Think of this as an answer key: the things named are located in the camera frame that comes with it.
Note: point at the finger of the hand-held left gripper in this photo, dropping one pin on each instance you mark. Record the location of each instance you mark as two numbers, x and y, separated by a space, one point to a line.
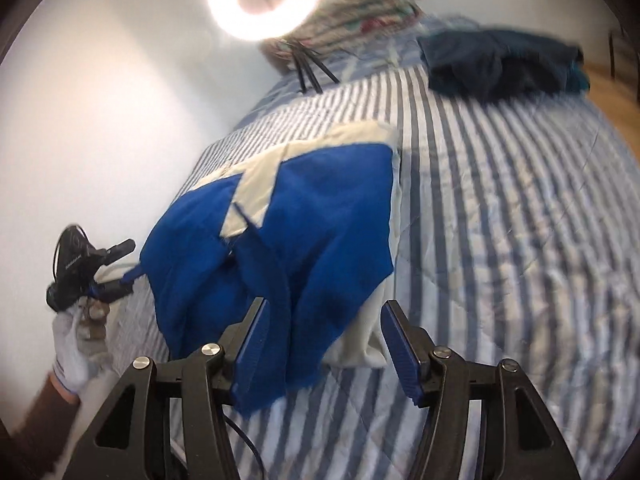
114 291
115 251

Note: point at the beige and blue jacket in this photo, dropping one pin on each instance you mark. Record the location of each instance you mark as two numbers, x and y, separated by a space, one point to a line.
325 220

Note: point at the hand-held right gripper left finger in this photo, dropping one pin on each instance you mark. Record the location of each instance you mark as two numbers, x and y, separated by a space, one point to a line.
252 355

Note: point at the black metal clothes rack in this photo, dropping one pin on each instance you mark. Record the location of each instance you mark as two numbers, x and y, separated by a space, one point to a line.
614 55

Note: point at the person's left forearm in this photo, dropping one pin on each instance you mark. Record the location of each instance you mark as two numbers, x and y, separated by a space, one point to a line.
40 420

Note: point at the dark blue folded clothes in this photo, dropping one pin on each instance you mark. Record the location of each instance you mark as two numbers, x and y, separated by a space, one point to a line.
490 65

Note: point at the blue white striped blanket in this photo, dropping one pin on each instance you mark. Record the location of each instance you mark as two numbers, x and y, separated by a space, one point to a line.
500 260

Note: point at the person's left hand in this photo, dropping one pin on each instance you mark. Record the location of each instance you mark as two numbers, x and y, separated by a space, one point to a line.
70 350

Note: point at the black tripod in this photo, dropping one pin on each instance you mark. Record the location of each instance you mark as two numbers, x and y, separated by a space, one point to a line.
304 72

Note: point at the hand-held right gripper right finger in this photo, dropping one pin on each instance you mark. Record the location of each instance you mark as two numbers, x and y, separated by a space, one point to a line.
400 345

